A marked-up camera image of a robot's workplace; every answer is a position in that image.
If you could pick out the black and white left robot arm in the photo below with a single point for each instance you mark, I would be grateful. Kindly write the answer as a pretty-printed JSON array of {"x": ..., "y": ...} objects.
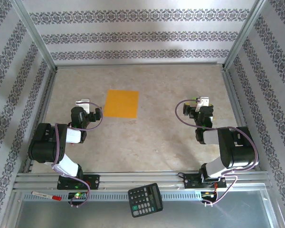
[{"x": 45, "y": 142}]

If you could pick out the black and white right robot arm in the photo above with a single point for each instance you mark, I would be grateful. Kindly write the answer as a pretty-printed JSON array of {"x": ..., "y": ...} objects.
[{"x": 237, "y": 152}]

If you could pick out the small circuit board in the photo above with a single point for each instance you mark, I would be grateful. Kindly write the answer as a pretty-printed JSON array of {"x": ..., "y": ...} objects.
[
  {"x": 77, "y": 195},
  {"x": 207, "y": 194}
]

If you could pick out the white marker with red cap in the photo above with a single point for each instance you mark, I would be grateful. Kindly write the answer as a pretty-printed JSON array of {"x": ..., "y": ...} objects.
[{"x": 45, "y": 195}]

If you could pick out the grey metal tray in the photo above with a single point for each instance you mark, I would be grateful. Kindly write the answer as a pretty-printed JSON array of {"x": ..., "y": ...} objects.
[{"x": 85, "y": 216}]

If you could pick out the black calculator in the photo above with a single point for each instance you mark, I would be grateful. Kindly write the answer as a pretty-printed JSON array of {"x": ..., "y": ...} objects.
[{"x": 145, "y": 199}]

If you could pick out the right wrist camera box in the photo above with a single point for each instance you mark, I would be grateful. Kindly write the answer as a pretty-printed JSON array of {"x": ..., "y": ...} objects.
[{"x": 203, "y": 101}]

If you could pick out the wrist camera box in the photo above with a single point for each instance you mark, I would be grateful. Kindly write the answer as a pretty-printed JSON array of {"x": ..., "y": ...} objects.
[
  {"x": 203, "y": 101},
  {"x": 84, "y": 102}
]

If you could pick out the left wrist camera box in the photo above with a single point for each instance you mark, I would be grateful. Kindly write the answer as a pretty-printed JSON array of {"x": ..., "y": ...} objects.
[{"x": 84, "y": 102}]

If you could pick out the aluminium side rail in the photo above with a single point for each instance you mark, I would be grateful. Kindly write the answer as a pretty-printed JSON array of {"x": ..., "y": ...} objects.
[
  {"x": 44, "y": 111},
  {"x": 236, "y": 107}
]

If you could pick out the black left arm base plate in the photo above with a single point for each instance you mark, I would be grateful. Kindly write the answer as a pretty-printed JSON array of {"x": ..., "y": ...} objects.
[{"x": 93, "y": 181}]

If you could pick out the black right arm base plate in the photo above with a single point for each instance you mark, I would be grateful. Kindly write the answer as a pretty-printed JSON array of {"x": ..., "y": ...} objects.
[{"x": 190, "y": 181}]

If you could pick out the aluminium corner post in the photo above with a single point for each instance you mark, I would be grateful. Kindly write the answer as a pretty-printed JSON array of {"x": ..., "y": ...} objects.
[
  {"x": 245, "y": 33},
  {"x": 35, "y": 35}
]

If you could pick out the aluminium cross rail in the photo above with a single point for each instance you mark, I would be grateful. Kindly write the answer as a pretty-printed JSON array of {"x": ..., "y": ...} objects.
[{"x": 140, "y": 64}]

